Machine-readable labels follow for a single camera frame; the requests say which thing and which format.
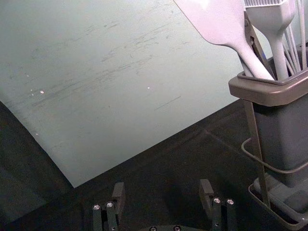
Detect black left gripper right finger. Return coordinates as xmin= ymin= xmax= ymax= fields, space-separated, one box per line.
xmin=199 ymin=179 xmax=238 ymax=231

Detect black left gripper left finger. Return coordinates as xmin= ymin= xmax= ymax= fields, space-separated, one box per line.
xmin=92 ymin=182 xmax=126 ymax=231

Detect black table cloth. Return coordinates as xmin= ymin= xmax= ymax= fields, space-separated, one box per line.
xmin=0 ymin=96 xmax=308 ymax=231

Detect grey plastic utensil cup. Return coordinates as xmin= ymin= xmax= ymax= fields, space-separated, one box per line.
xmin=228 ymin=69 xmax=308 ymax=189

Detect steel kitchen tongs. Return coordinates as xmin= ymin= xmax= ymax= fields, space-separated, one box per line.
xmin=244 ymin=11 xmax=276 ymax=78

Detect pale grey silicone spatula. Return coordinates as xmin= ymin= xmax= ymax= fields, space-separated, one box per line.
xmin=172 ymin=0 xmax=275 ymax=80

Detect pale grey silicone basting brush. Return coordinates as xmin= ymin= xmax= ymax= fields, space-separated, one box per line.
xmin=244 ymin=0 xmax=297 ymax=80

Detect plain pale wall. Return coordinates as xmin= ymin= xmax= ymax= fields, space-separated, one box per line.
xmin=0 ymin=0 xmax=308 ymax=188

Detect pale grey wire whisk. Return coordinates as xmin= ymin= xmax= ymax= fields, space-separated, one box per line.
xmin=282 ymin=0 xmax=308 ymax=76

